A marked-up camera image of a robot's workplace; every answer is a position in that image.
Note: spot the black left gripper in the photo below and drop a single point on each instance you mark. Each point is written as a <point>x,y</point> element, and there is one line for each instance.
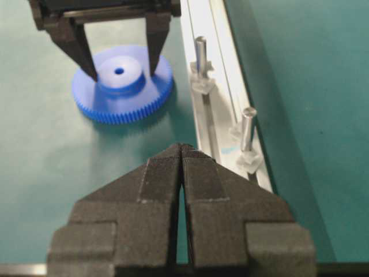
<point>72,37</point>

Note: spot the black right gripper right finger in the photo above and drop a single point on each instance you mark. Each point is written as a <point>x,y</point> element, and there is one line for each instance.
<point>237,228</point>

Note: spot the clear plastic bracket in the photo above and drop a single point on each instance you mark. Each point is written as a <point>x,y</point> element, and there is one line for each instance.
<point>201,85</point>
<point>208,67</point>
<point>249,161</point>

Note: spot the aluminium extrusion rail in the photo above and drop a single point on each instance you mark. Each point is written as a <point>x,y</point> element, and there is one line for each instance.
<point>218,112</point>

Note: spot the upper steel shaft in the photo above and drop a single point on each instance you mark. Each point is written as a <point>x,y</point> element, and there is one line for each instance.
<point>200,50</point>

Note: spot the steel shaft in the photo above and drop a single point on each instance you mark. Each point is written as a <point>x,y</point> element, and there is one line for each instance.
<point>248,126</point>
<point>200,50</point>

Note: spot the lower steel shaft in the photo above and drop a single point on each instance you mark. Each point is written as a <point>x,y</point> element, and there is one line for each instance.
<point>248,126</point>

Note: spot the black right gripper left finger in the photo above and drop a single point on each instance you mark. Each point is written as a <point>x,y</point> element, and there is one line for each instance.
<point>126,228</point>

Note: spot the large blue plastic gear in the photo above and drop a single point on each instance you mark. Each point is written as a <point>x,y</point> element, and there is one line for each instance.
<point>124,91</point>

